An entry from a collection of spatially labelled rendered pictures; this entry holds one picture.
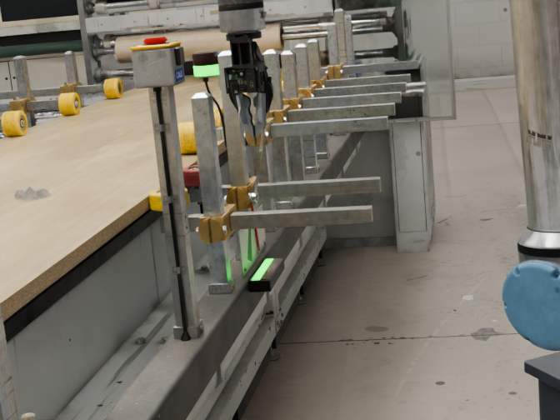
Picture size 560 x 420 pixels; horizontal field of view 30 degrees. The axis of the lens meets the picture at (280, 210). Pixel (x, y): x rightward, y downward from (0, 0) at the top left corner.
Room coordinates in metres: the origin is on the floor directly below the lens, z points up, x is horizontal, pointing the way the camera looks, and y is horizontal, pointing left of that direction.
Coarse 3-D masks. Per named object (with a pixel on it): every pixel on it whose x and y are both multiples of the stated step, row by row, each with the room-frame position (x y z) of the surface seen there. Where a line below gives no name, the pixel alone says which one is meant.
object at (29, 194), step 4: (28, 188) 2.22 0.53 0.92; (44, 188) 2.22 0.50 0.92; (16, 192) 2.23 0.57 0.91; (20, 192) 2.21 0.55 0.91; (24, 192) 2.23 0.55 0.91; (28, 192) 2.19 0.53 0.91; (32, 192) 2.18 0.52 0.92; (36, 192) 2.21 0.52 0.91; (40, 192) 2.21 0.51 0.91; (44, 192) 2.21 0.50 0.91; (48, 192) 2.21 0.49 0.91; (16, 196) 2.20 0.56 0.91; (20, 196) 2.20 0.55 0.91; (24, 196) 2.19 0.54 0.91; (28, 196) 2.19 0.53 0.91; (32, 196) 2.18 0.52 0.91; (36, 196) 2.18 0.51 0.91; (40, 196) 2.19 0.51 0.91; (44, 196) 2.20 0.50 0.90
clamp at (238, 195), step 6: (252, 180) 2.33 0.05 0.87; (258, 180) 2.37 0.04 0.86; (228, 186) 2.29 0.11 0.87; (234, 186) 2.28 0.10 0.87; (240, 186) 2.27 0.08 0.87; (246, 186) 2.27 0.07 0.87; (252, 186) 2.30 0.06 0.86; (228, 192) 2.25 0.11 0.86; (234, 192) 2.25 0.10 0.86; (240, 192) 2.25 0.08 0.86; (246, 192) 2.25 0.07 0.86; (228, 198) 2.25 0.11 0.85; (234, 198) 2.25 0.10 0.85; (240, 198) 2.25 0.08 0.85; (246, 198) 2.24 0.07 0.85; (240, 204) 2.25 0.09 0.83; (246, 204) 2.24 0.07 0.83
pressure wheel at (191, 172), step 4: (184, 168) 2.36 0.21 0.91; (188, 168) 2.36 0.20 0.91; (192, 168) 2.36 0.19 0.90; (196, 168) 2.35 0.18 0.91; (184, 172) 2.33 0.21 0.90; (188, 172) 2.32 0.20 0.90; (192, 172) 2.31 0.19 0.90; (196, 172) 2.31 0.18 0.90; (184, 176) 2.33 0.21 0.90; (188, 176) 2.32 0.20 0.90; (192, 176) 2.31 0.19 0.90; (196, 176) 2.31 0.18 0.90; (184, 180) 2.33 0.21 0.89; (188, 180) 2.32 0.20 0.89; (192, 180) 2.31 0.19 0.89; (196, 180) 2.31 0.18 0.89; (184, 184) 2.33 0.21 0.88; (188, 184) 2.32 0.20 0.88; (192, 184) 2.31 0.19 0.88; (196, 184) 2.31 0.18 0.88; (196, 188) 2.34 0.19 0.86; (200, 208) 2.35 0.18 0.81
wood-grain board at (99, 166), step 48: (144, 96) 4.20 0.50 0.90; (192, 96) 4.02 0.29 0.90; (0, 144) 3.13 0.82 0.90; (48, 144) 3.03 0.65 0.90; (96, 144) 2.93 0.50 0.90; (144, 144) 2.85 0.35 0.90; (0, 192) 2.30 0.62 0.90; (96, 192) 2.19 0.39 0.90; (144, 192) 2.14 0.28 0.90; (0, 240) 1.82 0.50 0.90; (48, 240) 1.78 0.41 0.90; (96, 240) 1.80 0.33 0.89; (0, 288) 1.49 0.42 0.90
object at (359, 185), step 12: (312, 180) 2.31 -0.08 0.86; (324, 180) 2.30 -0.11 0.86; (336, 180) 2.29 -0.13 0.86; (348, 180) 2.27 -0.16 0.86; (360, 180) 2.27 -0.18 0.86; (372, 180) 2.26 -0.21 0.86; (192, 192) 2.34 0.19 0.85; (264, 192) 2.31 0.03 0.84; (276, 192) 2.30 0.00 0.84; (288, 192) 2.30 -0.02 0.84; (300, 192) 2.29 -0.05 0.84; (312, 192) 2.29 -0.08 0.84; (324, 192) 2.28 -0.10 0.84; (336, 192) 2.28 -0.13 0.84; (348, 192) 2.27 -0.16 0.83; (360, 192) 2.27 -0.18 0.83
